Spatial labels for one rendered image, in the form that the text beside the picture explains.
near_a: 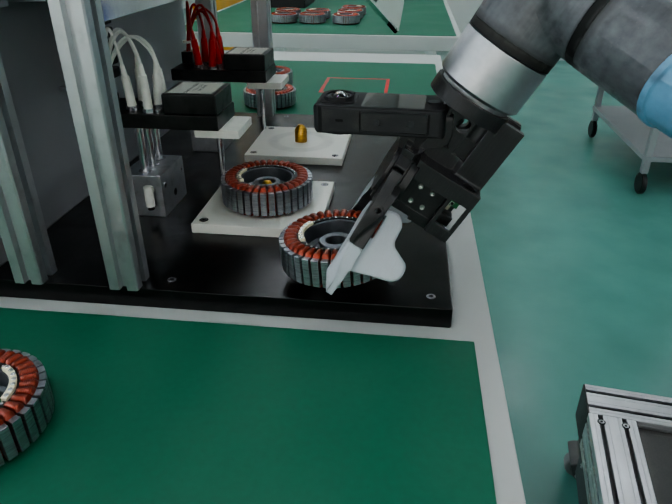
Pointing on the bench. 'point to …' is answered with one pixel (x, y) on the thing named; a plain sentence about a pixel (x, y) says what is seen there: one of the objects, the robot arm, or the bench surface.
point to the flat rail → (127, 7)
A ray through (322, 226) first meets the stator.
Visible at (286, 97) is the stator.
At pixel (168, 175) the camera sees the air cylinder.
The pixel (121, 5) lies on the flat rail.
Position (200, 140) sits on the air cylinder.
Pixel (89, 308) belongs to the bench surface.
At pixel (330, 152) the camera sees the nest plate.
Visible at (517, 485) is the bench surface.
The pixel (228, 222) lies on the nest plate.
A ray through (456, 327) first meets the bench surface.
